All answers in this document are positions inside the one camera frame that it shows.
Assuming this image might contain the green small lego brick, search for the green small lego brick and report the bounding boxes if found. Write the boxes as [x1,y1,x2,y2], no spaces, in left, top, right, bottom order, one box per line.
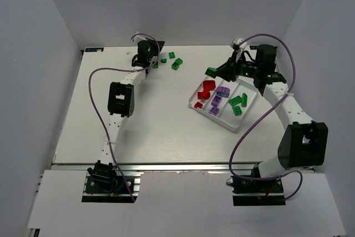
[168,52,175,59]

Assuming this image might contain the purple paw print lego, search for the purple paw print lego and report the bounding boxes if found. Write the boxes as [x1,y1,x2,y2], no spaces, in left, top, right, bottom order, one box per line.
[216,86,230,98]

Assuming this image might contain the green square lego brick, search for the green square lego brick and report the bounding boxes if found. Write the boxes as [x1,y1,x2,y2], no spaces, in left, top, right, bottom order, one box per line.
[205,67,217,79]

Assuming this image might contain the red rounded lego brick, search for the red rounded lego brick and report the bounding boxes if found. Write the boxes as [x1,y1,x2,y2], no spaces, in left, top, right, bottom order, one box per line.
[202,80,216,92]

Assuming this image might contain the green long lego plate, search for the green long lego plate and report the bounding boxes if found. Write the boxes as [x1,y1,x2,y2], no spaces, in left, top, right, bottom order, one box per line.
[229,95,242,107]

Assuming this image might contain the green long lego brick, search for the green long lego brick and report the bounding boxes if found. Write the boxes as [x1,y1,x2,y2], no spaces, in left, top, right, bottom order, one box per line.
[241,93,248,107]

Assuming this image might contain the small purple lego brick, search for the small purple lego brick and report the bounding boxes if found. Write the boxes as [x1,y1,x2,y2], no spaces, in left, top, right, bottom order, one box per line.
[211,95,222,107]

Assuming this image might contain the red long lego brick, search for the red long lego brick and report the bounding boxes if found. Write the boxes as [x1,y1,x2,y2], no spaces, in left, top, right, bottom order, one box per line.
[197,88,211,100]

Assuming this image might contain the purple square lego brick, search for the purple square lego brick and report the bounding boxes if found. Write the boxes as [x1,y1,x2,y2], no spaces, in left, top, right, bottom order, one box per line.
[209,106,220,116]

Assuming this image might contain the small red lego brick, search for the small red lego brick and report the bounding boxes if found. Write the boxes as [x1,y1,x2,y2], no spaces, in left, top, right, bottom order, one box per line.
[194,102,203,109]

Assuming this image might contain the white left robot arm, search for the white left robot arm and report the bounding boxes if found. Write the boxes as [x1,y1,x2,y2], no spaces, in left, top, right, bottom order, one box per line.
[88,36,165,196]

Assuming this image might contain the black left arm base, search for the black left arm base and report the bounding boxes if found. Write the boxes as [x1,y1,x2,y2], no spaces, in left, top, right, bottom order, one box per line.
[82,161,139,204]

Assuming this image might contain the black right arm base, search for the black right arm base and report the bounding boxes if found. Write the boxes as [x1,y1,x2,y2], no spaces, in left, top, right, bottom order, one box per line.
[226,176,286,206]

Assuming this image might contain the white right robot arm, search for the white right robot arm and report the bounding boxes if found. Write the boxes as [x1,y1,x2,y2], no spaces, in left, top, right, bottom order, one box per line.
[211,44,328,181]

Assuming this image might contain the white three-compartment tray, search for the white three-compartment tray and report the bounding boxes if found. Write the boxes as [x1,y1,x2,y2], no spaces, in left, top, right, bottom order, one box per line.
[188,76,258,132]

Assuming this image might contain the blue left corner label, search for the blue left corner label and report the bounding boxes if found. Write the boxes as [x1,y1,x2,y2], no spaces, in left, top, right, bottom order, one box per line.
[84,47,104,53]

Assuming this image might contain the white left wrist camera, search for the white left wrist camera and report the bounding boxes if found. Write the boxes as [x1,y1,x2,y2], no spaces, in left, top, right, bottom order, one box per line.
[130,32,153,44]

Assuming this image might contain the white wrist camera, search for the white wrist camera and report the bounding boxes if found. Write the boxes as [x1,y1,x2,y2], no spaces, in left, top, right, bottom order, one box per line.
[230,37,247,59]
[130,32,153,44]

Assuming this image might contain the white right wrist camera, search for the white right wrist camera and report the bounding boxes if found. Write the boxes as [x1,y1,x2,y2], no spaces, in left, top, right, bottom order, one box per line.
[230,37,247,59]

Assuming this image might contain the aluminium table rail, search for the aluminium table rail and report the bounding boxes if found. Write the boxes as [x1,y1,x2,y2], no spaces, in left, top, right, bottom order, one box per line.
[49,162,316,174]

